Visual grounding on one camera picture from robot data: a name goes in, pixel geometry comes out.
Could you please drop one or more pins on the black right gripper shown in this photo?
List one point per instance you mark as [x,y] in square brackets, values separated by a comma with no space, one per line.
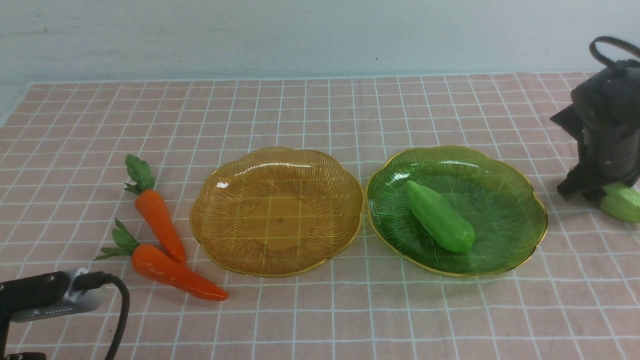
[603,119]

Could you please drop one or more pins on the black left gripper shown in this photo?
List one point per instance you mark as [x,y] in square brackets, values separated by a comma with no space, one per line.
[24,295]

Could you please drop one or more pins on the green gourd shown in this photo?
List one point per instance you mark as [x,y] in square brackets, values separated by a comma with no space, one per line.
[621,202]
[444,224]

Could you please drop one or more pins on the orange carrot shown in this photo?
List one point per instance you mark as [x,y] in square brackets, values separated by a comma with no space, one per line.
[152,263]

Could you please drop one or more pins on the orange carrot farther back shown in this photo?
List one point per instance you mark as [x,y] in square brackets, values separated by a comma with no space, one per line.
[151,205]

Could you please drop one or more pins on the green glass plate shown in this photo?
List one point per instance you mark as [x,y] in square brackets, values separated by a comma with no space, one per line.
[495,198]

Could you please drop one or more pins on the pink checkered tablecloth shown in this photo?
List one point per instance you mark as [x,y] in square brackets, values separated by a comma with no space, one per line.
[62,154]

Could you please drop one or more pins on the amber glass plate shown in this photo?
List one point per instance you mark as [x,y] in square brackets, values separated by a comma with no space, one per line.
[277,212]

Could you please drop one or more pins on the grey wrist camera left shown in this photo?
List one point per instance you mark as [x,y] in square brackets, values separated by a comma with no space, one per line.
[86,293]

